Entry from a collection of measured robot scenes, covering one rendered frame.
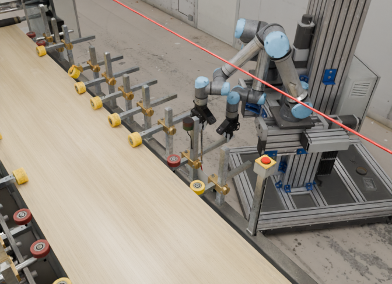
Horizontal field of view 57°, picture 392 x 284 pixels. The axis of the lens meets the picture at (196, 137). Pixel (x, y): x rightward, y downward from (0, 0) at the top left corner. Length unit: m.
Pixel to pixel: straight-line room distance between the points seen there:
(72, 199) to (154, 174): 0.45
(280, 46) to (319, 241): 1.68
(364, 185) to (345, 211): 0.36
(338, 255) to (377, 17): 2.38
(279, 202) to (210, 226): 1.19
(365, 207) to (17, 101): 2.66
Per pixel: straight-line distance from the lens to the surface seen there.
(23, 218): 1.98
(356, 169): 3.38
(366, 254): 3.10
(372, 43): 4.28
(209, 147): 2.28
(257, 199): 1.84
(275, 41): 1.87
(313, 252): 2.96
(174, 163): 2.10
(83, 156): 2.22
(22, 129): 2.56
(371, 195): 3.23
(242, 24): 2.23
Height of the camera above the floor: 2.33
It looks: 39 degrees down
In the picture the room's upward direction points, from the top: 2 degrees clockwise
